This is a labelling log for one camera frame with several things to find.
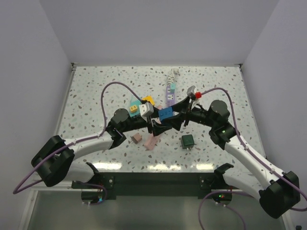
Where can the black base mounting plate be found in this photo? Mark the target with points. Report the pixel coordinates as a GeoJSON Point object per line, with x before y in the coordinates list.
{"type": "Point", "coordinates": [110, 185]}

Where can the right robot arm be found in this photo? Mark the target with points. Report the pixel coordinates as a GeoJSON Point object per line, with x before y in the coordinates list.
{"type": "Point", "coordinates": [278, 191]}

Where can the yellow cube socket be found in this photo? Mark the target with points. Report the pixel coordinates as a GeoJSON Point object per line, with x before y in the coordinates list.
{"type": "Point", "coordinates": [148, 99]}

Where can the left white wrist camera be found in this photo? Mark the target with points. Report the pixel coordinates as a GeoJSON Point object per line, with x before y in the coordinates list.
{"type": "Point", "coordinates": [146, 110]}

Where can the pink power strip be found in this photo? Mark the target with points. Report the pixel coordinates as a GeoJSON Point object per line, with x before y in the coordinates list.
{"type": "Point", "coordinates": [151, 142]}

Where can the dark green cube socket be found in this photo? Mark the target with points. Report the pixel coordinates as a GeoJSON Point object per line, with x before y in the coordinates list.
{"type": "Point", "coordinates": [187, 142]}

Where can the aluminium rail frame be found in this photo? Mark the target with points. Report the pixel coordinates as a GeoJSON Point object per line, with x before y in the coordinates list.
{"type": "Point", "coordinates": [51, 109]}

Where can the small yellow adapter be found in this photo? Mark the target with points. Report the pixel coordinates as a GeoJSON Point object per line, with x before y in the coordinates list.
{"type": "Point", "coordinates": [133, 108]}

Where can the purple power strip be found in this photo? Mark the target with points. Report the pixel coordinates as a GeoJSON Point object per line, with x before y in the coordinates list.
{"type": "Point", "coordinates": [170, 95]}

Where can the blue cube socket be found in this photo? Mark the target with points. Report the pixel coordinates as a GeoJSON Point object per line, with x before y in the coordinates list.
{"type": "Point", "coordinates": [165, 113]}

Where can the small pink plug adapter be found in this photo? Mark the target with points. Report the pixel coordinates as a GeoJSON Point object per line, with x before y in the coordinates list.
{"type": "Point", "coordinates": [136, 138]}

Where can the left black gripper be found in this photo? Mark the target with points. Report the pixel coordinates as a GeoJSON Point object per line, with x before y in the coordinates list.
{"type": "Point", "coordinates": [158, 128]}

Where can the teal power strip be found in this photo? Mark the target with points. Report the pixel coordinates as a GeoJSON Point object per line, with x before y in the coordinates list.
{"type": "Point", "coordinates": [134, 101]}

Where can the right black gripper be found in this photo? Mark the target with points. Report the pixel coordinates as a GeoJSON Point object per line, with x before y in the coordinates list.
{"type": "Point", "coordinates": [176, 121]}

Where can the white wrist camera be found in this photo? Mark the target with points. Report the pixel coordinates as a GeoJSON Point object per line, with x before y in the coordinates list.
{"type": "Point", "coordinates": [193, 94]}
{"type": "Point", "coordinates": [146, 110]}

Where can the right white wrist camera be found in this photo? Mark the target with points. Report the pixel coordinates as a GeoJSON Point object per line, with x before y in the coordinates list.
{"type": "Point", "coordinates": [193, 94]}

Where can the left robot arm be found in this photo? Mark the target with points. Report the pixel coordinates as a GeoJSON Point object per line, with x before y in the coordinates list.
{"type": "Point", "coordinates": [53, 162]}

